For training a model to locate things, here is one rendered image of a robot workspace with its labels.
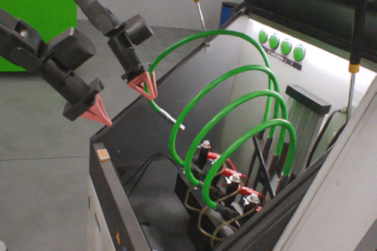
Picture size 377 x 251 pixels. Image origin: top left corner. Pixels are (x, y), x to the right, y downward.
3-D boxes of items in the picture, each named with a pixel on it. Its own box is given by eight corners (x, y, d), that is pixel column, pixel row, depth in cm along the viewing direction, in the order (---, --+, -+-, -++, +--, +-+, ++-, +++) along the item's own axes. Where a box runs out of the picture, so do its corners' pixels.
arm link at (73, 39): (15, 33, 68) (6, 55, 62) (53, 0, 65) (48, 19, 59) (59, 70, 76) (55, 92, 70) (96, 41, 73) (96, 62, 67)
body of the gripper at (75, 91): (102, 93, 72) (78, 68, 68) (68, 121, 73) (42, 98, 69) (103, 82, 77) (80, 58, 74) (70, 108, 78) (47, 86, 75)
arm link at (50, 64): (35, 60, 72) (27, 71, 67) (58, 41, 70) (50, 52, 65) (59, 82, 75) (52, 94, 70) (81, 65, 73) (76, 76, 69)
